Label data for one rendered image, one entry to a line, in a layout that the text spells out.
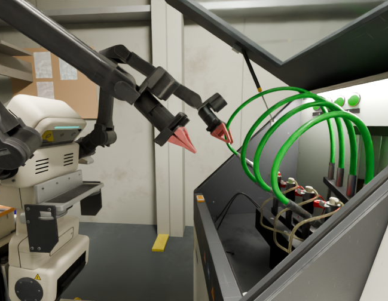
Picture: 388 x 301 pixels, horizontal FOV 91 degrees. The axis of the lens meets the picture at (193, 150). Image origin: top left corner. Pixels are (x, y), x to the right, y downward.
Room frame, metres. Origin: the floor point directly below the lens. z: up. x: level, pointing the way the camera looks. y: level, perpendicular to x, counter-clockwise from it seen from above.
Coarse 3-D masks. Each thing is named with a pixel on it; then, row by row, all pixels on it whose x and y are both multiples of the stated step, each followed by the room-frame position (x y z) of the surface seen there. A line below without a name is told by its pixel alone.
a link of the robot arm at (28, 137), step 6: (12, 132) 0.48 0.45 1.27; (18, 132) 0.49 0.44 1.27; (24, 132) 0.50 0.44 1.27; (30, 132) 0.51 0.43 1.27; (18, 138) 0.47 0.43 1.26; (24, 138) 0.48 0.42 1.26; (30, 138) 0.50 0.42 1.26; (36, 138) 0.52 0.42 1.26; (30, 144) 0.49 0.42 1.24; (36, 144) 0.52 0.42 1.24; (30, 150) 0.49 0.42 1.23; (30, 156) 0.52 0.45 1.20
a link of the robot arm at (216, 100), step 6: (192, 96) 0.83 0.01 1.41; (216, 96) 0.84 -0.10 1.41; (192, 102) 0.83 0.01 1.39; (198, 102) 0.83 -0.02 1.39; (204, 102) 0.84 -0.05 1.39; (210, 102) 0.84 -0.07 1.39; (216, 102) 0.83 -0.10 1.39; (222, 102) 0.83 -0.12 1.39; (198, 108) 0.83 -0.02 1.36; (216, 108) 0.83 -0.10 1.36; (222, 108) 0.85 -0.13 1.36
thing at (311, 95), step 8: (296, 96) 0.56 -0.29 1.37; (304, 96) 0.56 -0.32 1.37; (312, 96) 0.57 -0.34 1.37; (320, 96) 0.57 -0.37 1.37; (280, 104) 0.56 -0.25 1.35; (264, 112) 0.56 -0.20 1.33; (256, 120) 0.56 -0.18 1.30; (336, 120) 0.58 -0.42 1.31; (248, 136) 0.55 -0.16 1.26; (248, 176) 0.55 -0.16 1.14; (256, 184) 0.55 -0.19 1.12; (336, 184) 0.58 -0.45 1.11
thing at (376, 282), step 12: (384, 240) 0.29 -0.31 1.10; (384, 252) 0.29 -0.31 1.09; (384, 264) 0.28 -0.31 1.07; (372, 276) 0.29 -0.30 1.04; (384, 276) 0.28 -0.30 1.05; (372, 288) 0.28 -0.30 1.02; (384, 288) 0.27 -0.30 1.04; (360, 300) 0.29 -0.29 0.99; (372, 300) 0.28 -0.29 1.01; (384, 300) 0.26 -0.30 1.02
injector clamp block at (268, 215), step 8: (256, 208) 0.69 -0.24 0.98; (264, 208) 0.69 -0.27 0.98; (272, 208) 0.69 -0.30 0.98; (280, 208) 0.69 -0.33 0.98; (256, 216) 0.68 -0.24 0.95; (264, 216) 0.62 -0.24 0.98; (272, 216) 0.62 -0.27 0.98; (280, 216) 0.63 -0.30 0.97; (256, 224) 0.68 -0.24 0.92; (264, 224) 0.62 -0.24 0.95; (272, 224) 0.57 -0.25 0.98; (280, 224) 0.57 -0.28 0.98; (296, 224) 0.57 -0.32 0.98; (264, 232) 0.62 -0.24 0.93; (272, 232) 0.57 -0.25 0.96; (288, 232) 0.52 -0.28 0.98; (296, 232) 0.55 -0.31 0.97; (272, 240) 0.56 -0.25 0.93; (280, 240) 0.52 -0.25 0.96; (288, 240) 0.49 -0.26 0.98; (296, 240) 0.49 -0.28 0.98; (272, 248) 0.56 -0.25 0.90; (280, 248) 0.52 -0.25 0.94; (272, 256) 0.56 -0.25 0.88; (280, 256) 0.51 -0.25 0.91; (272, 264) 0.56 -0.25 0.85
